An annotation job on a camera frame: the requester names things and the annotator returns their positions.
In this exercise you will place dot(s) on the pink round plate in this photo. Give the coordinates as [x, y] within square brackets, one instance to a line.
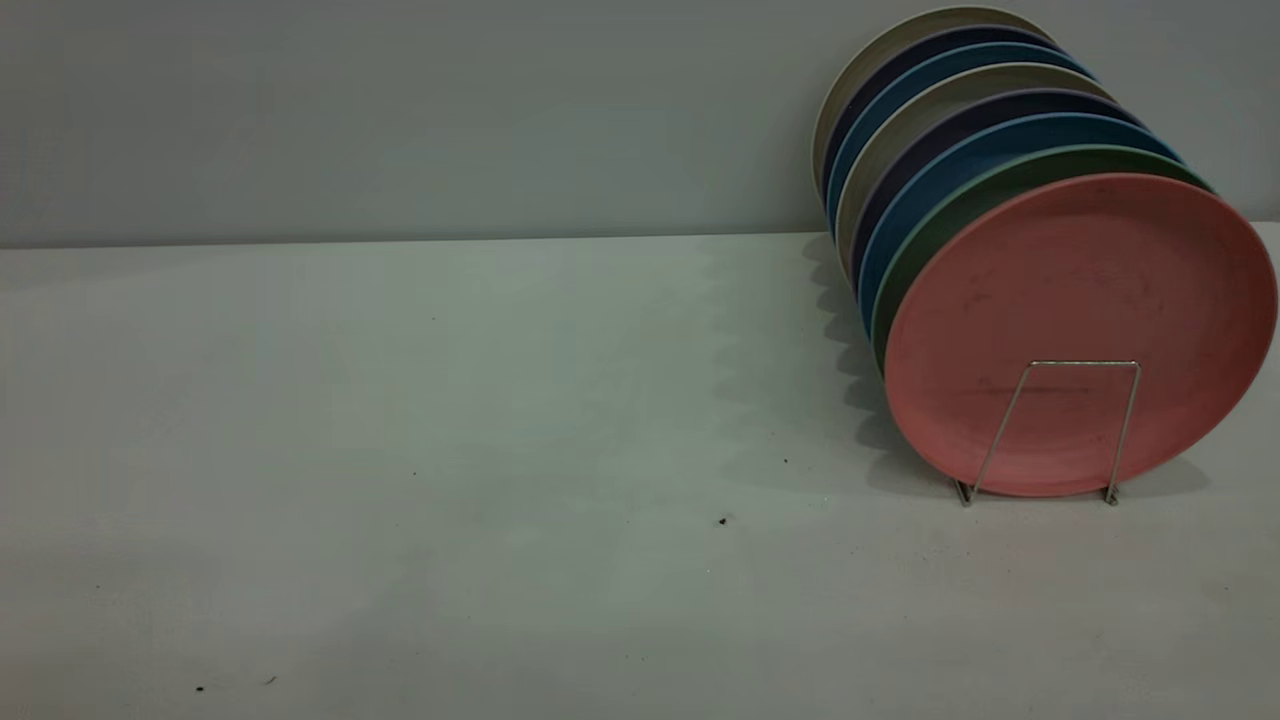
[1080, 330]

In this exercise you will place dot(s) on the green round plate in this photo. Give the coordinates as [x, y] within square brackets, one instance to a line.
[1000, 178]

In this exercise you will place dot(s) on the blue round plate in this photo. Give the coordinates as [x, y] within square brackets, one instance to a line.
[1000, 140]
[960, 58]

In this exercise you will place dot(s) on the purple round plate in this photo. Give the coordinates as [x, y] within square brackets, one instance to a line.
[1000, 107]
[950, 38]

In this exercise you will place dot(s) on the beige round plate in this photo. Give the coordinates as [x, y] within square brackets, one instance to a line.
[980, 78]
[930, 18]

